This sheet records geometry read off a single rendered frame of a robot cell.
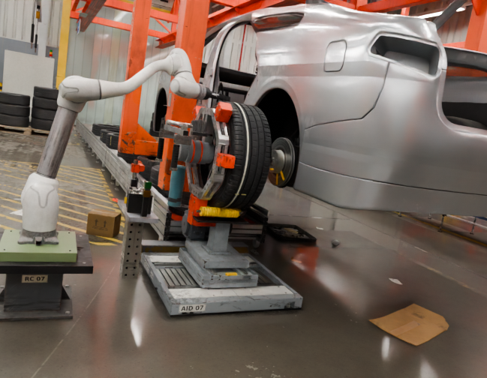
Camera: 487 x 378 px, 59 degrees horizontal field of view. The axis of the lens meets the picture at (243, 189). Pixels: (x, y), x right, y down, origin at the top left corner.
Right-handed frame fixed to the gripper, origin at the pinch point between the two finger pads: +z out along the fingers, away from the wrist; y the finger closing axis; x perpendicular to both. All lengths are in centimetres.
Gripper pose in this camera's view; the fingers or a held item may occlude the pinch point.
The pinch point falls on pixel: (225, 98)
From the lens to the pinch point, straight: 269.2
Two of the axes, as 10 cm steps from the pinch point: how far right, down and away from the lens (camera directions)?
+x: 1.1, -9.9, -0.8
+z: 6.4, 0.1, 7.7
